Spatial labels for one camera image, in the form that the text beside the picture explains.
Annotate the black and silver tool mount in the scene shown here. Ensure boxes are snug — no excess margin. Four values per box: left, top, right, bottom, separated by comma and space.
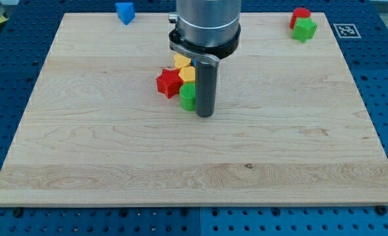
168, 12, 241, 67

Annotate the grey cylindrical pointer rod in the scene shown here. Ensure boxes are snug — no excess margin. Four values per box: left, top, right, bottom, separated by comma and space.
195, 62, 218, 117

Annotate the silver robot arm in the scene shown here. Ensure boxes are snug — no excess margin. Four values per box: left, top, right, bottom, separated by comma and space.
168, 0, 241, 117

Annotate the blue triangle block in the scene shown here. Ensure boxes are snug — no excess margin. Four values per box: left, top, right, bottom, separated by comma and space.
115, 2, 136, 25

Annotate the yellow hexagon block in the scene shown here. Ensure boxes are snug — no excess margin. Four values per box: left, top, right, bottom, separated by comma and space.
178, 66, 196, 84

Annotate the yellow heart block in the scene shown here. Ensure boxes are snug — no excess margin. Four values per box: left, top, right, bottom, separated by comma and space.
174, 53, 191, 69

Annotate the green cylinder block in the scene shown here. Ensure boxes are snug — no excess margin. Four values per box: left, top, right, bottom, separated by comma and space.
180, 83, 195, 111

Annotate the red star block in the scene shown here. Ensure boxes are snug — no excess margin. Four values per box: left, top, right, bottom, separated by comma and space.
156, 68, 183, 99

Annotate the wooden board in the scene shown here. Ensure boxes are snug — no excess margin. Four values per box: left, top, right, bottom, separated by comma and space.
0, 12, 388, 207

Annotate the red half-round block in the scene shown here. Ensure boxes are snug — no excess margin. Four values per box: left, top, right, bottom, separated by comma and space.
289, 7, 311, 29

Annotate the green star block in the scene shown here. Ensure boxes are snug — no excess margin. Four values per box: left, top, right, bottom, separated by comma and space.
292, 18, 318, 43

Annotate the white fiducial marker tag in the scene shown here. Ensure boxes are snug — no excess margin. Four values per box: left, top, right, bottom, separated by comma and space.
334, 23, 361, 39

